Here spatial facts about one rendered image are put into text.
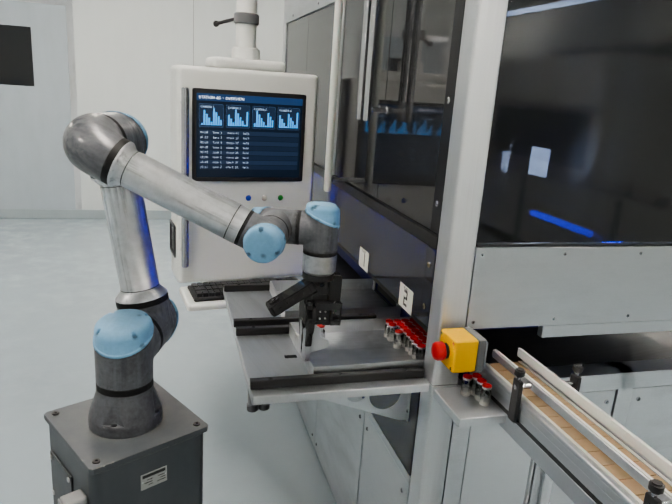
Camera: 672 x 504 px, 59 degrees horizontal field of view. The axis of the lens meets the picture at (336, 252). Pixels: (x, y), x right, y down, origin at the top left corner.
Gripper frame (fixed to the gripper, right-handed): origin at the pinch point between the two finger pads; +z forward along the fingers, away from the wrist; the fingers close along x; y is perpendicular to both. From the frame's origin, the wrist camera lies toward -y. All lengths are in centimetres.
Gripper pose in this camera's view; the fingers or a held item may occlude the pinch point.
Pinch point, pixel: (303, 355)
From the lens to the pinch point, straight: 139.0
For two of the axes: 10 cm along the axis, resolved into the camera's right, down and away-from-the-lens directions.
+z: -0.8, 9.6, 2.6
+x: -2.6, -2.7, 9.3
